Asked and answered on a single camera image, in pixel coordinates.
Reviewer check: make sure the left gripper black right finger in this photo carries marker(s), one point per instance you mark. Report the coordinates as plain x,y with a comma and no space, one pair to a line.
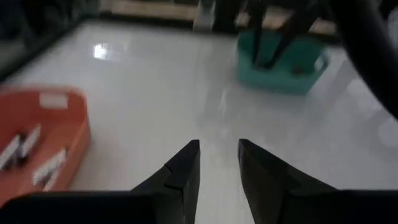
267,180

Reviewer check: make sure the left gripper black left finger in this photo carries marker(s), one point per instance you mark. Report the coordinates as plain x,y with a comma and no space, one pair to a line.
180,177

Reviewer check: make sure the teal plastic bin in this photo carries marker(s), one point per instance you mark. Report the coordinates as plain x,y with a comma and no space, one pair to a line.
280,81

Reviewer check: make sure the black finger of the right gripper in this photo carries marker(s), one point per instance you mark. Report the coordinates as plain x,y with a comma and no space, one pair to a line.
287,42
256,40

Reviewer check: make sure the orange plastic bin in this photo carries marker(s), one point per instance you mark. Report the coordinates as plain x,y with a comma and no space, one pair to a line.
77,140

